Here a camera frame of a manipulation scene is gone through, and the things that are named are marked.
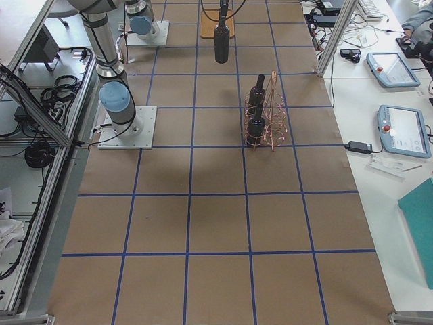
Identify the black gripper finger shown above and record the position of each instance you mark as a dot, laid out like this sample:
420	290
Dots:
223	10

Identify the dark wine bottle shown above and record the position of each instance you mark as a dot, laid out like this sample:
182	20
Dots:
256	127
256	95
221	41

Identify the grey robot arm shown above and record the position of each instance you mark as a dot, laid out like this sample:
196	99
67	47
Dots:
114	94
141	18

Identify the wooden rectangular tray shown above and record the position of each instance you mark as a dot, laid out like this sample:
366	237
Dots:
209	23

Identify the far teach pendant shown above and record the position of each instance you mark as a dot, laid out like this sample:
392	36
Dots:
391	70

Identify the teach pendant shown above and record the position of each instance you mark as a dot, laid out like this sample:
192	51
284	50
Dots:
391	70
402	131

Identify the black power adapter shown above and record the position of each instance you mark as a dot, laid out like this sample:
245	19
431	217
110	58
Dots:
359	147

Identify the near teach pendant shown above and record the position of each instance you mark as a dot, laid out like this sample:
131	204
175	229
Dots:
402	131

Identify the clear acrylic piece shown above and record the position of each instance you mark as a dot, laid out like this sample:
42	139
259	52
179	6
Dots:
390	167

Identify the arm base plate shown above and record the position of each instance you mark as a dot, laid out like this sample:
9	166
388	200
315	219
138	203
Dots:
146	34
129	137

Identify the copper wire bottle basket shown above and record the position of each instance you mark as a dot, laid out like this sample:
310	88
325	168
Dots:
274	114

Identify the aluminium frame post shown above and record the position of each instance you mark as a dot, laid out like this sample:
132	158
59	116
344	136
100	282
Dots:
339	28

